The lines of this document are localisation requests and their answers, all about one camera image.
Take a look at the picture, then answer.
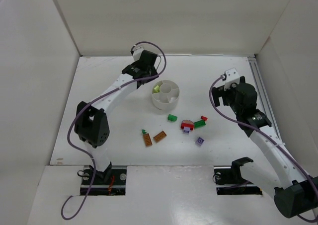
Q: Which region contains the brown lego plate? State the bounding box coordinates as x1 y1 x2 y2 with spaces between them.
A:
153 131 167 143
143 133 153 147

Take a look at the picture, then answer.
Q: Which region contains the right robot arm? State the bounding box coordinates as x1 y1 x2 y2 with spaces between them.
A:
209 73 318 223

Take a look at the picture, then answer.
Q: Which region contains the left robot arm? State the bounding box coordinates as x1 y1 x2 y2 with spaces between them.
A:
75 48 158 181

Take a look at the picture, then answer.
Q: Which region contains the white round divided container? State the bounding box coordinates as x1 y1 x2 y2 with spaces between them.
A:
151 80 180 111

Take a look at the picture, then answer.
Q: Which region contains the green lego plate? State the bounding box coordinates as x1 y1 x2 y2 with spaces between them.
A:
194 120 206 129

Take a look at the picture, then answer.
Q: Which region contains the dark green lego brick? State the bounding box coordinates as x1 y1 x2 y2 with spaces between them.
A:
167 114 177 122

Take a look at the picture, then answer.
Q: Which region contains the red pink lego figure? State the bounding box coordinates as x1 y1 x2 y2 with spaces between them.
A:
180 120 194 134

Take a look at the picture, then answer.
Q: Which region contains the purple lego brick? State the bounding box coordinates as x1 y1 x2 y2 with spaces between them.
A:
195 137 205 147

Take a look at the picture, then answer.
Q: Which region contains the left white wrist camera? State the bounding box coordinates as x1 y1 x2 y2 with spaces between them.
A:
130 44 144 61

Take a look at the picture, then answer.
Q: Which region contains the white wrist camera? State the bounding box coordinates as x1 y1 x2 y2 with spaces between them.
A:
130 44 144 61
222 68 240 91

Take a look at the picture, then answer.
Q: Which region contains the aluminium rail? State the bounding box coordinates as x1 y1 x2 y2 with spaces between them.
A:
247 57 281 139

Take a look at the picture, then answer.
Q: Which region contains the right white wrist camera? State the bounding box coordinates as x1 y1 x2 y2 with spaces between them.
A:
222 68 240 91

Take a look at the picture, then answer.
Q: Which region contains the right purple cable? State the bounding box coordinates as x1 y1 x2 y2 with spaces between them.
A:
208 75 318 222

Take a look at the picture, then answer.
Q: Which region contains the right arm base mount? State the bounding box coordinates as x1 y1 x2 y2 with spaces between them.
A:
212 157 263 196

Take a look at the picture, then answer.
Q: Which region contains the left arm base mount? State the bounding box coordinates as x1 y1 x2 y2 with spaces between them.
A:
77 166 127 196

